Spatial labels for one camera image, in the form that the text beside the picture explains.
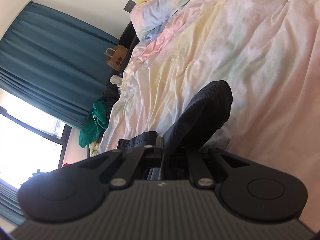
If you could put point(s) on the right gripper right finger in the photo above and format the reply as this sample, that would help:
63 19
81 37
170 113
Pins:
204 169

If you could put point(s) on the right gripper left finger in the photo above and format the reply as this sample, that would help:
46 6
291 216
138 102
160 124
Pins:
120 170

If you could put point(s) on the black corduroy trousers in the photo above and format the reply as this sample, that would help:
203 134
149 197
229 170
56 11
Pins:
207 111

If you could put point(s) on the yellow knitted cloth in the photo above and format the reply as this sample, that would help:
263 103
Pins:
94 148

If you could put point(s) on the green clothing pile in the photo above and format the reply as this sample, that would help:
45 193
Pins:
97 123

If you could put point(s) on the brown paper bag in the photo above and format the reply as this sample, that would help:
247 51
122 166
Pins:
115 56

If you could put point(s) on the black framed window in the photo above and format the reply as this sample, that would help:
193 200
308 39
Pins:
30 139

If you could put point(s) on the black bedside chair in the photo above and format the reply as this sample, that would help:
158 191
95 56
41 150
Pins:
129 40

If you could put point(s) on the right teal curtain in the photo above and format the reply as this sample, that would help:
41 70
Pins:
55 62

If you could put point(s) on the teal curtain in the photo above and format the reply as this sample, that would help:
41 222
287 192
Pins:
10 209
55 62

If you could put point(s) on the left teal curtain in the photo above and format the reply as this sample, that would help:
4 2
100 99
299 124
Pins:
10 209

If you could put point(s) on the pastel tie-dye bed sheet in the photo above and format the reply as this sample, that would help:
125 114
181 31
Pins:
266 50

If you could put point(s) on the pastel pillow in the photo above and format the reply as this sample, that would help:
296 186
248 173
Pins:
148 17

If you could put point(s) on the grey wall switch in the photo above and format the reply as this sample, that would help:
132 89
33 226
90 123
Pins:
129 6

